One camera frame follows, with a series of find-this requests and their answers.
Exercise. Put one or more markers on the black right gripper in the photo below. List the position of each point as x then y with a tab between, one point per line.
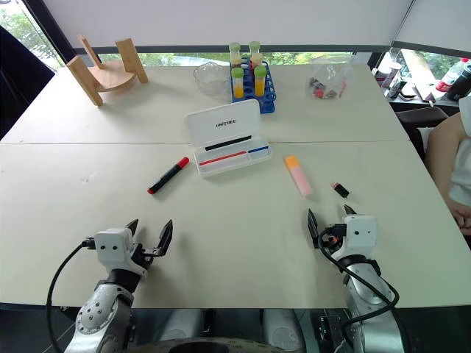
336	239

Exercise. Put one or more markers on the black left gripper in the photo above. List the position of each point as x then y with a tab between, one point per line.
141	253

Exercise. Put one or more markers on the bystander bare forearm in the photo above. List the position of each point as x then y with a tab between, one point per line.
443	154

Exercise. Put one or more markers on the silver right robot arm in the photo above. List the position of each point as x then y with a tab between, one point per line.
369	294

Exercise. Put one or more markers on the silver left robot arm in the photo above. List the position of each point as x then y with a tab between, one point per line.
96	312

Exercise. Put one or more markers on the white plastic pencil case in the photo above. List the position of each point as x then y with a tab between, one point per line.
224	123

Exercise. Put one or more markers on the bystander hand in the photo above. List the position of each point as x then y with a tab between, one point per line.
464	220

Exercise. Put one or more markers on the small black and red eraser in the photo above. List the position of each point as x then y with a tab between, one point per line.
341	190

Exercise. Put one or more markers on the pink highlighter with orange cap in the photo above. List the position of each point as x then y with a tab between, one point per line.
299	176

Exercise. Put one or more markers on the black marker with red cap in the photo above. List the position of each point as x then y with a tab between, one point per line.
167	176

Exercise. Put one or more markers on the black box with connectors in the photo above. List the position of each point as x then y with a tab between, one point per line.
330	331

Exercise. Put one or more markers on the grey rounded shape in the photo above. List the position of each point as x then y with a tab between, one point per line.
281	325

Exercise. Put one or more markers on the black chair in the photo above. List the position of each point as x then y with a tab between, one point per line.
419	119

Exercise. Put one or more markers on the clear plastic bag of parts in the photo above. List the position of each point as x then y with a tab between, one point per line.
327	82

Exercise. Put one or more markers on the blue test tube rack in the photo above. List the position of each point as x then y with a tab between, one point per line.
268	93

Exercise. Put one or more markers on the green-capped tube with orange liquid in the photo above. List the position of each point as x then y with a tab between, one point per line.
260	81
238	82

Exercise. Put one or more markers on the wooden curved stand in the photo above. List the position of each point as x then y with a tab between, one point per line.
112	75

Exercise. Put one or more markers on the clear glass bowl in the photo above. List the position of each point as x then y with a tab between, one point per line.
211	79

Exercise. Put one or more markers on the dark bottle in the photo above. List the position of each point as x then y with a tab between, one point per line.
460	84

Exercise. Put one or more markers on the red-labelled plastic bottle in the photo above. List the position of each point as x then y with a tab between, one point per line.
450	75

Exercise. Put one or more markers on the green-capped empty tube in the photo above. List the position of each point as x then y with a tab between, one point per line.
234	48
254	46

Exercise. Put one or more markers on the dark blue panel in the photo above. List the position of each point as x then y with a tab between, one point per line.
18	84

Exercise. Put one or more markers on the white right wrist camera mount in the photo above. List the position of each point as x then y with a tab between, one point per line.
362	235

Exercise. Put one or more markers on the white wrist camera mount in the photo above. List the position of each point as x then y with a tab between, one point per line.
110	248
362	235

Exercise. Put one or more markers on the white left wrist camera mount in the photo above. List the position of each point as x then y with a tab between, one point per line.
110	248

